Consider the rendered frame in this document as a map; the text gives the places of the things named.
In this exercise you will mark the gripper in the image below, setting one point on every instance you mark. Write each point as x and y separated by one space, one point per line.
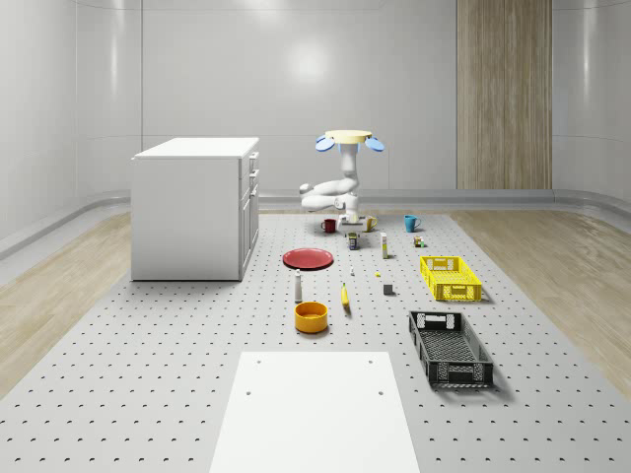
353 219

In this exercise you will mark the flat-sided can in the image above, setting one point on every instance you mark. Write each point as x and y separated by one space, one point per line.
353 241

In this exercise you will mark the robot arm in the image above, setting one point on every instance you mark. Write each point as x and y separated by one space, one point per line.
349 165

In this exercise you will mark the yellow mug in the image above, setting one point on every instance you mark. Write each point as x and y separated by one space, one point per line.
369 224

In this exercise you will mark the red mug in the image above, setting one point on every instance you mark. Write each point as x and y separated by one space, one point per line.
328 226

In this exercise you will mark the yellow and white box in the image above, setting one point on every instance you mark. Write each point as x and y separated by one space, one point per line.
384 245

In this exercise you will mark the blue mug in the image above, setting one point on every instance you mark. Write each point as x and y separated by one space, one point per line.
410 223

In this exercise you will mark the red plate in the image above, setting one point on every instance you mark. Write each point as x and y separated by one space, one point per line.
308 258

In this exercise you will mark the puzzle cube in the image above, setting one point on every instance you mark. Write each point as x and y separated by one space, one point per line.
419 241

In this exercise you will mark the banana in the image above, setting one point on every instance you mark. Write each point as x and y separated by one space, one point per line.
345 297

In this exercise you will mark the grey cube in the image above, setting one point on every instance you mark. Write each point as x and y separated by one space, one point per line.
388 290

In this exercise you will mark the drone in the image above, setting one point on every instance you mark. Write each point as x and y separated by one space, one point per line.
349 135

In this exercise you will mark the small white bottle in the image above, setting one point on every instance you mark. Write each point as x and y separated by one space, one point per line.
298 288

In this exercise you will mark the yellow bowl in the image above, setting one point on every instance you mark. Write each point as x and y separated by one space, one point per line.
311 321

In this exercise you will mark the yellow basket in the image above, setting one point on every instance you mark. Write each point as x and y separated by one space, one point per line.
451 291

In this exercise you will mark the white cabinet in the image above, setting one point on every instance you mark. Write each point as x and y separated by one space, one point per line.
187 217

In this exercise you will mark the dark grey basket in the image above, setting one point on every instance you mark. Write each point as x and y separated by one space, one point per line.
461 373

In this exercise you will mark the white board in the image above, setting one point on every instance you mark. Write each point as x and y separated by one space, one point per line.
315 414

